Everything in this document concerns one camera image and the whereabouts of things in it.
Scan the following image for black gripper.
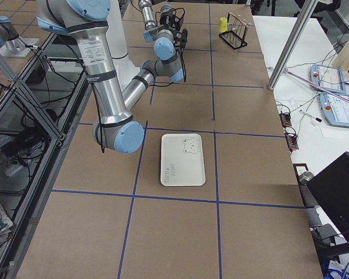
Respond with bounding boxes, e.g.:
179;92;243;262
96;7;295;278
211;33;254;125
173;28;188;49
159;5;185;31

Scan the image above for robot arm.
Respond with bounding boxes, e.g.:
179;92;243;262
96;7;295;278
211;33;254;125
138;1;188;48
37;1;188;153

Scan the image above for yellow cup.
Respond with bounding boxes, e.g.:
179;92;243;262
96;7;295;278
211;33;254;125
218;17;228;33

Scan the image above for white bear print tray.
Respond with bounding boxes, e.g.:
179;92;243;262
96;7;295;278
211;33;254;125
160;133;206;187

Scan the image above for metal cup on desk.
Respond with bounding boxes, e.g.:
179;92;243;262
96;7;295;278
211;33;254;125
298;171;315;185

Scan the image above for long reacher grabber stick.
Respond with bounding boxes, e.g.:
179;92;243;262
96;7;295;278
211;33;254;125
283;69;349;104

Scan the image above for upper teach pendant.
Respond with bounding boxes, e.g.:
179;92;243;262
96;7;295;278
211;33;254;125
310;64;346;92

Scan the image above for teach pendant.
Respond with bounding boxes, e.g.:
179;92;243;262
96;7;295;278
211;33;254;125
310;64;346;92
319;92;349;128

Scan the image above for black marker pen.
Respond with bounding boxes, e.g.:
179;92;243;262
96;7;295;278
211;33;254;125
299;110;322;123

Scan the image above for lower teach pendant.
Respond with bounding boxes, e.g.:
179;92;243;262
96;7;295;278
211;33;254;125
319;92;349;128

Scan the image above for black laptop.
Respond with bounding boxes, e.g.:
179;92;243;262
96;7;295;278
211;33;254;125
307;152;349;241

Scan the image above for black wire cup rack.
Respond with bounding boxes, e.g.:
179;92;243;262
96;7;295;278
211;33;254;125
219;12;250;50

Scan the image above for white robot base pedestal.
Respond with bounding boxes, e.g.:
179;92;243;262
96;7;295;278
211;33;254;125
106;0;140;90

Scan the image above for aluminium frame post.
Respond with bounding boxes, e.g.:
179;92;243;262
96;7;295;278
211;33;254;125
267;0;318;91

